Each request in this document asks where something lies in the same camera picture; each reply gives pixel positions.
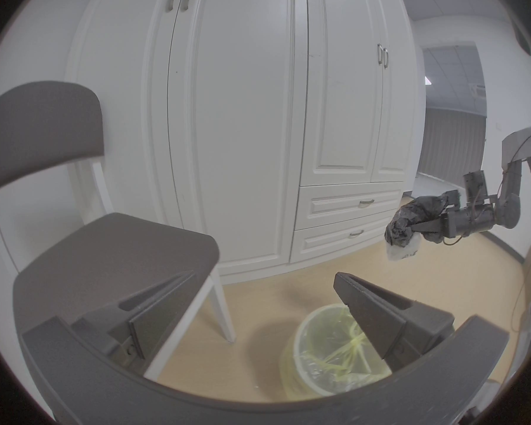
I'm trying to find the white printed wrapper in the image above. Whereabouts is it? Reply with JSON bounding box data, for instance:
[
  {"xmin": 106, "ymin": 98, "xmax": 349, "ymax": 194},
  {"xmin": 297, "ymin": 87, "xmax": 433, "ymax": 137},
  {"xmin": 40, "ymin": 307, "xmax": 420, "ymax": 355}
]
[{"xmin": 386, "ymin": 233, "xmax": 421, "ymax": 263}]

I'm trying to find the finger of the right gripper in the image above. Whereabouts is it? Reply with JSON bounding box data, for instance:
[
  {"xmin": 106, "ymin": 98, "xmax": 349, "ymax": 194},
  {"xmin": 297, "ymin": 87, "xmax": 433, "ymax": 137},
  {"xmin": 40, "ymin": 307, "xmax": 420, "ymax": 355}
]
[{"xmin": 408, "ymin": 220, "xmax": 446, "ymax": 237}]

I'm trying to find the white wardrobe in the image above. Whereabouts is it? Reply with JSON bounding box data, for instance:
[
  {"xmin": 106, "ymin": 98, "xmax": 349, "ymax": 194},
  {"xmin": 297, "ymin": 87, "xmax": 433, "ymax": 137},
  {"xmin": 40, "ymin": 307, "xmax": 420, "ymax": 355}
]
[{"xmin": 64, "ymin": 0, "xmax": 427, "ymax": 287}]

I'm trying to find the white trash bin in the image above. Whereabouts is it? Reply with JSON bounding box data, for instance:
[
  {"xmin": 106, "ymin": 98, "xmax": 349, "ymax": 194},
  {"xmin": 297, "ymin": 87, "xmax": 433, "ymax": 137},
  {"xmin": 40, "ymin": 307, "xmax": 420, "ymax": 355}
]
[{"xmin": 292, "ymin": 305, "xmax": 388, "ymax": 399}]

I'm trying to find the yellow plastic bag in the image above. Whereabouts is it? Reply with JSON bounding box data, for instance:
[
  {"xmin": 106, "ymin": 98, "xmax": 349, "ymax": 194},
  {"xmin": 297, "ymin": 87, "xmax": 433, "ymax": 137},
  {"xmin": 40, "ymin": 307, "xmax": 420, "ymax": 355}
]
[{"xmin": 279, "ymin": 304, "xmax": 394, "ymax": 402}]

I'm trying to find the grey curtain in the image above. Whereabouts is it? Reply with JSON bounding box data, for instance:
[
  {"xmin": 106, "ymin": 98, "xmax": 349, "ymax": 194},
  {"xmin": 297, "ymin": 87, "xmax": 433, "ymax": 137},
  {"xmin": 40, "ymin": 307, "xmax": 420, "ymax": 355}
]
[{"xmin": 418, "ymin": 107, "xmax": 487, "ymax": 194}]

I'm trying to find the black plastic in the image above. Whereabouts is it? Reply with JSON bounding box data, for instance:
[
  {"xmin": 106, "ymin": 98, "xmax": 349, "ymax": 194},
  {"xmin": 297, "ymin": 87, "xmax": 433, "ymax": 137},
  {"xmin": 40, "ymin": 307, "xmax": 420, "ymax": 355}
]
[{"xmin": 384, "ymin": 191, "xmax": 462, "ymax": 246}]

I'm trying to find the white chair with grey seat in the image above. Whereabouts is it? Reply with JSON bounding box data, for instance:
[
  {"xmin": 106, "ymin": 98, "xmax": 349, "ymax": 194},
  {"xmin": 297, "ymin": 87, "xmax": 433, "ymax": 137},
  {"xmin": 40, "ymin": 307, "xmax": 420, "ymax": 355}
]
[{"xmin": 0, "ymin": 81, "xmax": 236, "ymax": 382}]

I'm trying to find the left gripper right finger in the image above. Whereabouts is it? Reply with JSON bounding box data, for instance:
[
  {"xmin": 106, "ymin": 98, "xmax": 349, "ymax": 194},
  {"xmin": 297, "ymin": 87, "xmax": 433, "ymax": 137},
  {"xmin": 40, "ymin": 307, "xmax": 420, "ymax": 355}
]
[{"xmin": 334, "ymin": 271, "xmax": 455, "ymax": 372}]

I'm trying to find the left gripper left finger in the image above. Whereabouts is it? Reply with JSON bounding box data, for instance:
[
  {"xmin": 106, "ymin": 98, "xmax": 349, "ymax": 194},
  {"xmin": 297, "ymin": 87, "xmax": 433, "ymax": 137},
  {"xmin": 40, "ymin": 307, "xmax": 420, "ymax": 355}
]
[{"xmin": 71, "ymin": 270, "xmax": 198, "ymax": 373}]

